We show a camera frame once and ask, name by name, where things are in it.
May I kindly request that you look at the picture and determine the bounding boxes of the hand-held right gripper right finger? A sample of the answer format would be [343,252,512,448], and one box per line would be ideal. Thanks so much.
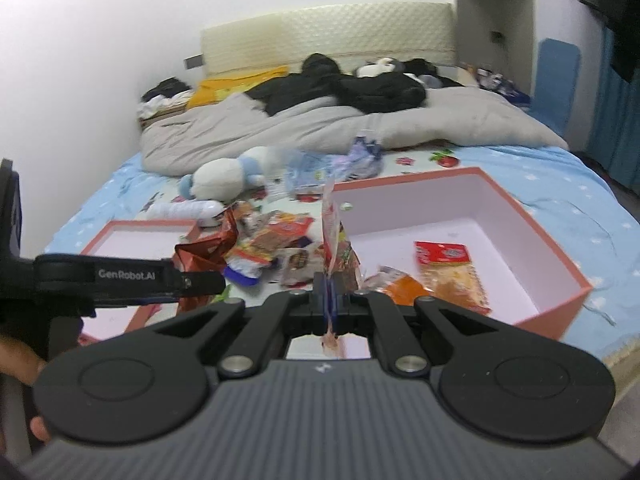
[329,272,506,376]

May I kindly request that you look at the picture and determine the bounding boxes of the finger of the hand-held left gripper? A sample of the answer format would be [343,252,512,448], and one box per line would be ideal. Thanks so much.
[170,270,227,302]

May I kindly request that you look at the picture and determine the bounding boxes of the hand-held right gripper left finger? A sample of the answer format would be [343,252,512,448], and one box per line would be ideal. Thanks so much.
[149,272,331,378]

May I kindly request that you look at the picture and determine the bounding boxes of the red brown foil snack packet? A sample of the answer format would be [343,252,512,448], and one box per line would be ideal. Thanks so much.
[173,207,237,312]

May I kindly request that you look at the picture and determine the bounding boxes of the blue white snack packet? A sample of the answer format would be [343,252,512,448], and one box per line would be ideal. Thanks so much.
[223,247,274,287]

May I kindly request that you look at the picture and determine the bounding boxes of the clear red printed snack packet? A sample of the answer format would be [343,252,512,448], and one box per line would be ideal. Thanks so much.
[319,180,362,357]

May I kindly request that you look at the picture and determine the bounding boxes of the plain orange snack packet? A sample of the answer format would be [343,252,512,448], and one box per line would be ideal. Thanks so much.
[361,265,432,307]

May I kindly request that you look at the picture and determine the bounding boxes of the orange snack packet red label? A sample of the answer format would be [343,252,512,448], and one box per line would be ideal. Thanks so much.
[414,240,492,312]

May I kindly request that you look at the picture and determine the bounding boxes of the orange box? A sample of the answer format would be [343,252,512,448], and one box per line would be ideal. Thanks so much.
[331,166,593,336]

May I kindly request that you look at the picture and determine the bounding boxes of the person's left hand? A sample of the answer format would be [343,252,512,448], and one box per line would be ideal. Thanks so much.
[0,335,52,443]

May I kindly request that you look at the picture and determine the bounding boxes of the brown label snack packet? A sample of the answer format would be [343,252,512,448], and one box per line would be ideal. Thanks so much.
[278,246,323,287]

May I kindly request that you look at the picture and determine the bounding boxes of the flat orange red snack packet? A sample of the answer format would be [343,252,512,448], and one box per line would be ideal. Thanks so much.
[240,211,315,262]

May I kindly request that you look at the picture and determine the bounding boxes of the white plastic bottle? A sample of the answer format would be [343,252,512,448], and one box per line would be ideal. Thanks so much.
[146,199,225,226]

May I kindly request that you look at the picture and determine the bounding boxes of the orange brown snack packet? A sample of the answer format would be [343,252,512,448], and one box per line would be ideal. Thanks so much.
[220,200,262,241]

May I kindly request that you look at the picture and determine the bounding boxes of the orange box lid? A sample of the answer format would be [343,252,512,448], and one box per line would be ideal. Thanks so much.
[79,219,202,343]

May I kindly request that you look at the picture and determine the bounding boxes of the white blue plush toy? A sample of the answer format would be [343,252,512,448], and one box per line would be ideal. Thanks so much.
[179,146,283,206]

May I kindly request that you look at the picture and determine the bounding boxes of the blue patterned plastic bag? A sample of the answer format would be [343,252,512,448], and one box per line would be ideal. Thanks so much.
[285,150,335,197]

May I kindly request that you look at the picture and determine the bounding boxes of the purple patterned plastic bag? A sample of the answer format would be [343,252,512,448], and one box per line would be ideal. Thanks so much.
[344,131,387,182]

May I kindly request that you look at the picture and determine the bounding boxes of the grey duvet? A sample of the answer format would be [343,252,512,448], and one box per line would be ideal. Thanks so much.
[139,85,571,177]

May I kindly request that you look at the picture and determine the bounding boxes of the dark and white clothes heap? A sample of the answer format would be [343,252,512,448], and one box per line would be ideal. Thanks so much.
[139,77,195,122]

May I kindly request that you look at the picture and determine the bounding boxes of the yellow cloth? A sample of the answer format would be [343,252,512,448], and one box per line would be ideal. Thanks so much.
[187,65,291,111]

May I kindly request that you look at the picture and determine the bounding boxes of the black clothing pile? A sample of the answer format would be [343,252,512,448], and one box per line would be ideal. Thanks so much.
[247,53,466,115]

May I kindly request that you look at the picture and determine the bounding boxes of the black white plush toy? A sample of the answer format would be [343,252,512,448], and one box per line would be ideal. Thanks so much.
[354,57,407,79]

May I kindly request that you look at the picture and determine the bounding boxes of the bedside clutter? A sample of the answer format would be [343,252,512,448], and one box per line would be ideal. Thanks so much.
[459,61,532,107]

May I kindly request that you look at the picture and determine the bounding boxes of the cream padded headboard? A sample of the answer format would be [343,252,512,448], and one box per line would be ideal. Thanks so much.
[200,2,457,78]

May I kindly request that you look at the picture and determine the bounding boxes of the blue chair back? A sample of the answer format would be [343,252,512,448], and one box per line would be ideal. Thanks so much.
[531,37,582,137]

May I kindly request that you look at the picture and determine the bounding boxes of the blue curtain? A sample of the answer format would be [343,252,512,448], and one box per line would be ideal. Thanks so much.
[584,22,640,193]

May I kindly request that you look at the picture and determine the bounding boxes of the dark hanging cloth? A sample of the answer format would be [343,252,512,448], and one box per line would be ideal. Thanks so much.
[572,0,640,82]

